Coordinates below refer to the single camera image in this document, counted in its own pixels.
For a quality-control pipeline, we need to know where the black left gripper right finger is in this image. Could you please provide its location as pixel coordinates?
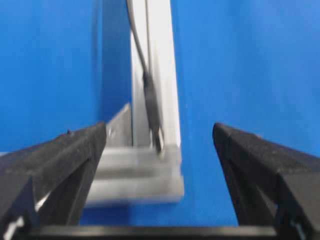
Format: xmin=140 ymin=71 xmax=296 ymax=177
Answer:
xmin=212 ymin=122 xmax=320 ymax=240

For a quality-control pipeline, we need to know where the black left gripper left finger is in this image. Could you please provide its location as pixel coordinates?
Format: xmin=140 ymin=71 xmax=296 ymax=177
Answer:
xmin=0 ymin=122 xmax=106 ymax=240

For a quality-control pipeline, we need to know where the black USB cable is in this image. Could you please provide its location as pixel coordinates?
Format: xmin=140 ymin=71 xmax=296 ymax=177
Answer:
xmin=124 ymin=0 xmax=166 ymax=156

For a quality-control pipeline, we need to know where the square aluminium extrusion frame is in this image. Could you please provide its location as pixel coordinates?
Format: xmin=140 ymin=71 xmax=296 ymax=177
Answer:
xmin=85 ymin=0 xmax=185 ymax=208

